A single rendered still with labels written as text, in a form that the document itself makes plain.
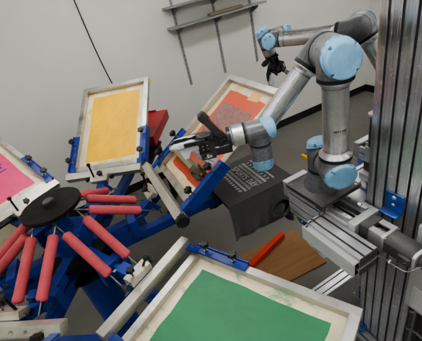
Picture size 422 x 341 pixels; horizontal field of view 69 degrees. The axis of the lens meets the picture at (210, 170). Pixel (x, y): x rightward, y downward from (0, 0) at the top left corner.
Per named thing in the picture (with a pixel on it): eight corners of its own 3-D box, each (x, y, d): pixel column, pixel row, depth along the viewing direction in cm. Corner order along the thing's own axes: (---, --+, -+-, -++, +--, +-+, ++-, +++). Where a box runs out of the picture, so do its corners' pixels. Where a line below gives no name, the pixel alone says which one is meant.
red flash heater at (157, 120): (128, 126, 325) (124, 115, 319) (169, 118, 317) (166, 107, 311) (108, 155, 274) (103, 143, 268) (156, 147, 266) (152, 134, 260)
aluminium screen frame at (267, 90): (233, 77, 208) (229, 73, 206) (287, 95, 161) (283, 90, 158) (160, 166, 212) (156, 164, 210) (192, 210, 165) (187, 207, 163)
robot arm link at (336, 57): (341, 168, 126) (343, 26, 97) (360, 189, 113) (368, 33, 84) (313, 175, 126) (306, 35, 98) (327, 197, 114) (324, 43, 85)
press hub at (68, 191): (154, 305, 251) (82, 169, 180) (169, 348, 219) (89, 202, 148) (106, 331, 240) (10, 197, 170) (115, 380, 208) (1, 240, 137)
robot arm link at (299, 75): (311, 19, 106) (235, 134, 126) (324, 24, 96) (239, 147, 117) (336, 38, 109) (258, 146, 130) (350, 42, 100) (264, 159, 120)
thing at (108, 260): (133, 195, 223) (127, 181, 217) (166, 266, 160) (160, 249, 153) (15, 246, 202) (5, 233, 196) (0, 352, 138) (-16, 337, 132)
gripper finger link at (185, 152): (174, 164, 103) (200, 156, 105) (169, 148, 101) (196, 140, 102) (173, 161, 106) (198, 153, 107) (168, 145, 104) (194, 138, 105)
